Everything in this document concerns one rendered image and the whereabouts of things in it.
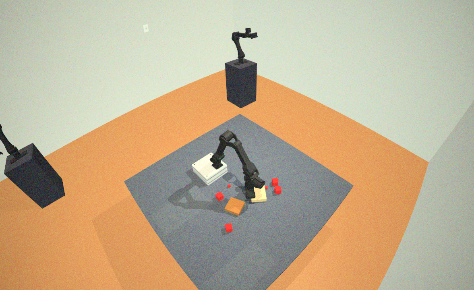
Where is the orange square block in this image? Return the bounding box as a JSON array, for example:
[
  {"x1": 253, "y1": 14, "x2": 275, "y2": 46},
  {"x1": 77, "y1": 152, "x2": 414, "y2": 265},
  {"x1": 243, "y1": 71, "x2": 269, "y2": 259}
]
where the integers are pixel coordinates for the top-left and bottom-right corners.
[{"x1": 225, "y1": 197, "x2": 245, "y2": 216}]

